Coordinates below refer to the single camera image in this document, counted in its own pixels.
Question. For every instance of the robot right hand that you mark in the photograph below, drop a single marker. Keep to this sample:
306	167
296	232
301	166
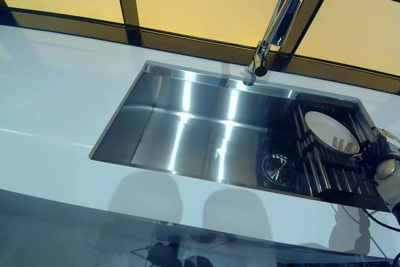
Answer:
378	146

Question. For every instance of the beige ceramic plate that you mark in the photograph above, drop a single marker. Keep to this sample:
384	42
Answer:
328	129

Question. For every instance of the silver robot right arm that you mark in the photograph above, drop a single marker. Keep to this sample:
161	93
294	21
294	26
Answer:
389	179

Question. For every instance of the black sink drying rack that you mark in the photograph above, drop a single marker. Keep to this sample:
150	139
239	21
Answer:
331	173

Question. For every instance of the steel sink drain plug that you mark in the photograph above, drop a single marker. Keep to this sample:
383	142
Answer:
276	170

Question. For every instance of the chrome gooseneck faucet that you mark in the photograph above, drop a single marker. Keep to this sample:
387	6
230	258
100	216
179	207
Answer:
281	20

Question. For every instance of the stainless steel sink basin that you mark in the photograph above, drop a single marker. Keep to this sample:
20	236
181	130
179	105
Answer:
200	135

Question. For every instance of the wide white cabinet door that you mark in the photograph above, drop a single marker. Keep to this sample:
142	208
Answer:
78	229

